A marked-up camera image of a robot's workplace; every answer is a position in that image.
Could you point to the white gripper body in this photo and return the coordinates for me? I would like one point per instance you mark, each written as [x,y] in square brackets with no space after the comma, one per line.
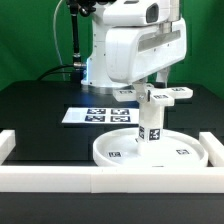
[137,52]

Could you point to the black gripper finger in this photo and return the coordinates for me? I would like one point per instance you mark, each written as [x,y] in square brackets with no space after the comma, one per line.
[163,76]
[140,87]

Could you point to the white cross table base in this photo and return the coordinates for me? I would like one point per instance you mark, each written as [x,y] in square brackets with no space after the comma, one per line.
[156,96]

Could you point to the white round table top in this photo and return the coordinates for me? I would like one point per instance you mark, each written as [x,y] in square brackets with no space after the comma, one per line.
[166,149]

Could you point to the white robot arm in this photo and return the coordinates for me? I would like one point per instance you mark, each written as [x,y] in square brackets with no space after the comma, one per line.
[123,13]

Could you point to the white marker sheet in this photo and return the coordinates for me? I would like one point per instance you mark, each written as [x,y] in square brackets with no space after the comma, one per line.
[75,115]

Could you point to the white fence right bar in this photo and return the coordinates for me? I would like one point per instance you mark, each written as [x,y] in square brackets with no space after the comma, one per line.
[214,148]

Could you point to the white fence bar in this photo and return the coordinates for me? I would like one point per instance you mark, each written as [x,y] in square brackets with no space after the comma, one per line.
[7,144]
[214,148]
[110,180]

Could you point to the white fence front bar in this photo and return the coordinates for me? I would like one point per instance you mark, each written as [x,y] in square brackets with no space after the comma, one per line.
[110,180]

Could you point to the white fence left bar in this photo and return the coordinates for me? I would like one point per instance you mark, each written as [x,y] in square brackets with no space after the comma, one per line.
[7,144]

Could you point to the black camera pole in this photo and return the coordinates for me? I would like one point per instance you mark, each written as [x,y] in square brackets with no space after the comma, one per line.
[83,8]

